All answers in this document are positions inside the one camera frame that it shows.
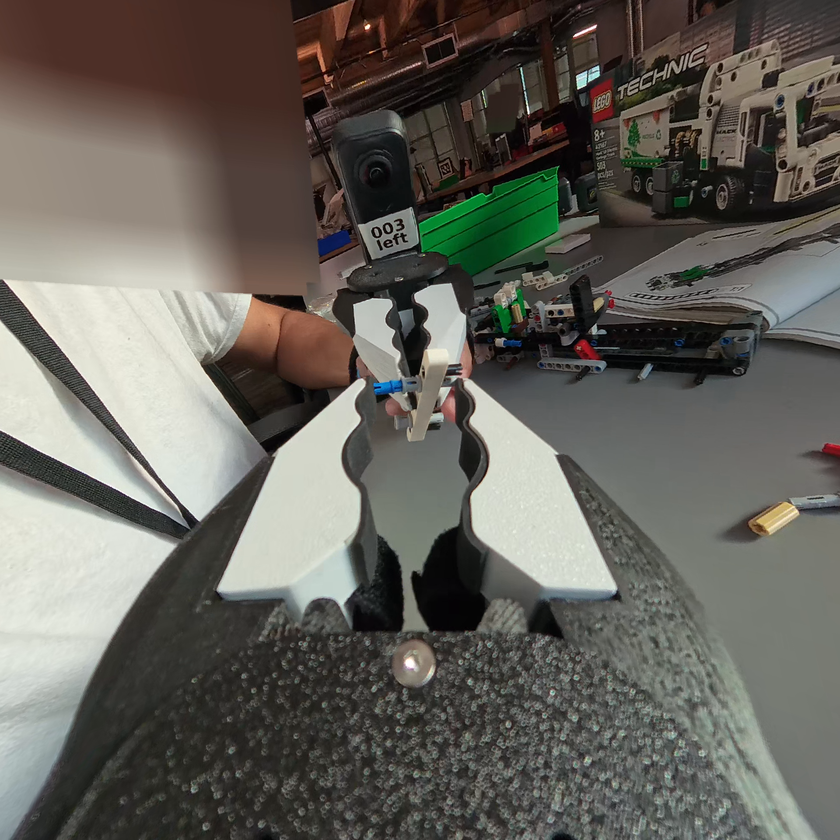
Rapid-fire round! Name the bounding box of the lego set box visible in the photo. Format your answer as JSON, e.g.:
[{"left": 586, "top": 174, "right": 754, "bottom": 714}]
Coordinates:
[{"left": 586, "top": 0, "right": 840, "bottom": 228}]

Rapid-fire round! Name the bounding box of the thin white lego liftarm assembly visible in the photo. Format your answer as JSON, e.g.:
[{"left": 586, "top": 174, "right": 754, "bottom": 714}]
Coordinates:
[{"left": 392, "top": 349, "right": 460, "bottom": 442}]

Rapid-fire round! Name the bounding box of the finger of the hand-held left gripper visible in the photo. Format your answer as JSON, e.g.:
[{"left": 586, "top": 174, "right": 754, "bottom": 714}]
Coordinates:
[
  {"left": 353, "top": 297, "right": 413, "bottom": 385},
  {"left": 412, "top": 282, "right": 469, "bottom": 368}
]

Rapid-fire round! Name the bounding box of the person's white shirt torso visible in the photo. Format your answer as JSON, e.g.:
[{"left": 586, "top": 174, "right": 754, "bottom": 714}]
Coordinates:
[{"left": 0, "top": 279, "right": 277, "bottom": 840}]

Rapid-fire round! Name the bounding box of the person's left hand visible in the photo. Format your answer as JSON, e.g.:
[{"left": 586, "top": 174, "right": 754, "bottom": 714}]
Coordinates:
[{"left": 384, "top": 341, "right": 475, "bottom": 429}]

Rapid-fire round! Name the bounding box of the green plastic bin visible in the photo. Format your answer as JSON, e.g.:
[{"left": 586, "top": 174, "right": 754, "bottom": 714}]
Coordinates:
[{"left": 419, "top": 166, "right": 562, "bottom": 278}]

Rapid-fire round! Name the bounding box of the person's left forearm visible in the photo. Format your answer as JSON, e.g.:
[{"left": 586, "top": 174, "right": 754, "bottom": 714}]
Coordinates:
[{"left": 200, "top": 297, "right": 358, "bottom": 388}]

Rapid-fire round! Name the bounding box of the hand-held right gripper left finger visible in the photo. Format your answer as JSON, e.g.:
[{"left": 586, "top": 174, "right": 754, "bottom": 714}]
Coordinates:
[{"left": 215, "top": 378, "right": 382, "bottom": 623}]

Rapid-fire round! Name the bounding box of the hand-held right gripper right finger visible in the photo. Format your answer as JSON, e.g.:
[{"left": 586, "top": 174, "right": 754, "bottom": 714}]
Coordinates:
[{"left": 458, "top": 379, "right": 621, "bottom": 610}]

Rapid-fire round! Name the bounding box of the partly built lego truck chassis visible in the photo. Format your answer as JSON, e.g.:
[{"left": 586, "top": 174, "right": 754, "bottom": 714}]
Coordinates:
[{"left": 470, "top": 274, "right": 767, "bottom": 386}]

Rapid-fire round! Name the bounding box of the black webbing strap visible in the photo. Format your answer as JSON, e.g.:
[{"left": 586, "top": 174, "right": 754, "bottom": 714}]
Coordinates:
[{"left": 0, "top": 281, "right": 200, "bottom": 541}]

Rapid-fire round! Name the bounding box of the lego instruction booklet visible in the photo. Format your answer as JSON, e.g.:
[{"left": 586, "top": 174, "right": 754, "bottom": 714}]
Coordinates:
[{"left": 594, "top": 222, "right": 840, "bottom": 342}]

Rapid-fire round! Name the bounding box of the white flat tile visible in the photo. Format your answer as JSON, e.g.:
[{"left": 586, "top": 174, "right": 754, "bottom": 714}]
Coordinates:
[{"left": 545, "top": 230, "right": 601, "bottom": 256}]

